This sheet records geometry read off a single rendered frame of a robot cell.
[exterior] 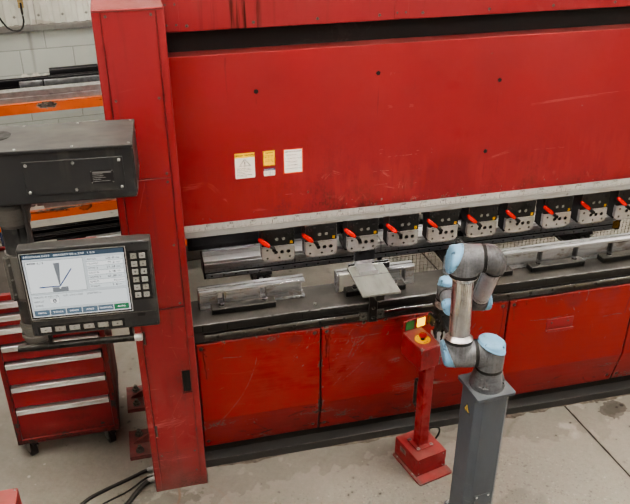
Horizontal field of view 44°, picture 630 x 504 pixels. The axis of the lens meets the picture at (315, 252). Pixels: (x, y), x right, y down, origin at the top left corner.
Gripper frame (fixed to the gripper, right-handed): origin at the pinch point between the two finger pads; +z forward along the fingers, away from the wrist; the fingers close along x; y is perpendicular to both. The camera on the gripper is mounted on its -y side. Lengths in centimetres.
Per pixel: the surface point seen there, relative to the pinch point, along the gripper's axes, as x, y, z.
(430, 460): 6, -14, 64
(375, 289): 25.4, 20.1, -25.3
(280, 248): 59, 50, -39
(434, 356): 7.6, -6.5, 0.6
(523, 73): -48, 29, -114
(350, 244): 27, 42, -38
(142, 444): 127, 70, 77
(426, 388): 6.3, -3.1, 23.9
